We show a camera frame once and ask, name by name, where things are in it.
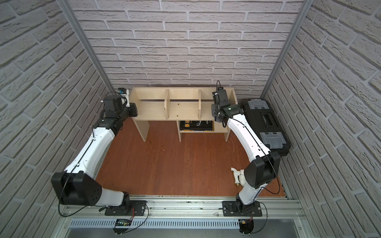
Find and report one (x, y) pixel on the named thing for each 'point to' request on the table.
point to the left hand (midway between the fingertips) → (129, 101)
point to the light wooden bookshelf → (177, 104)
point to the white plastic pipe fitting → (239, 176)
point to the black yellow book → (197, 125)
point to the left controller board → (121, 226)
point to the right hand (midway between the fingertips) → (223, 106)
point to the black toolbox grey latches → (260, 114)
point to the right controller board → (246, 226)
